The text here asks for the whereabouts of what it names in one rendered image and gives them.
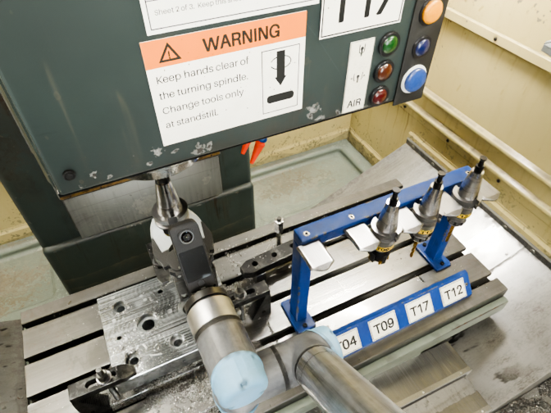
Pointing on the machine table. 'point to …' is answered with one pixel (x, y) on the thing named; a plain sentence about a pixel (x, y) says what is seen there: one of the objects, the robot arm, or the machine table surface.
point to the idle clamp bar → (257, 270)
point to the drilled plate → (167, 363)
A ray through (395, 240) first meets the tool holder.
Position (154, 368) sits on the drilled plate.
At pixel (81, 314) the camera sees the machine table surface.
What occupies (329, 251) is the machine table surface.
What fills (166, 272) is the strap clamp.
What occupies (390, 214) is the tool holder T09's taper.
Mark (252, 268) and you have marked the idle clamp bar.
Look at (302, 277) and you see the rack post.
